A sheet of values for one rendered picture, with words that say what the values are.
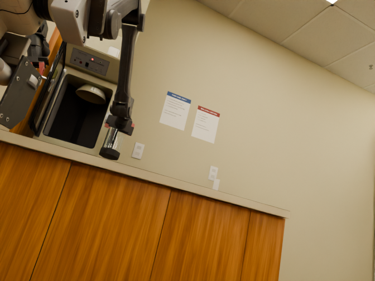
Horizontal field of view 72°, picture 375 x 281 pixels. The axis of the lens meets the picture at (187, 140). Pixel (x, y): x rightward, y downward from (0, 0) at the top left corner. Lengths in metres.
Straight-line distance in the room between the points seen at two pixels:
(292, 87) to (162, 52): 1.36
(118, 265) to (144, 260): 0.11
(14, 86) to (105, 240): 0.73
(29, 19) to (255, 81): 2.13
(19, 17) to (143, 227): 0.89
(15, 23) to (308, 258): 2.60
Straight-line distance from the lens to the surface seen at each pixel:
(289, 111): 2.73
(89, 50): 1.53
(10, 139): 1.19
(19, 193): 1.20
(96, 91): 1.57
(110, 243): 1.20
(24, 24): 0.71
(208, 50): 2.44
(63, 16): 0.64
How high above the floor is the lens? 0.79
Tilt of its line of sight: 16 degrees up
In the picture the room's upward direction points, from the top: 13 degrees clockwise
